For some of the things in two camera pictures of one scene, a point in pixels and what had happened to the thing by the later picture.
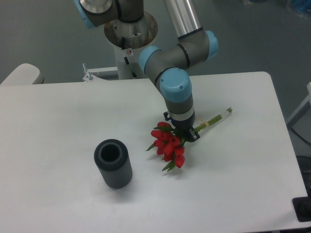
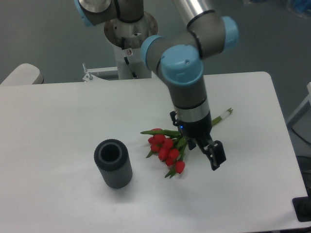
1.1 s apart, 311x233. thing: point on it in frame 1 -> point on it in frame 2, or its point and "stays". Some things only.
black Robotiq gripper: x=184 y=128 -> x=201 y=130
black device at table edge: x=302 y=206 stays
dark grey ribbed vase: x=112 y=157 stays
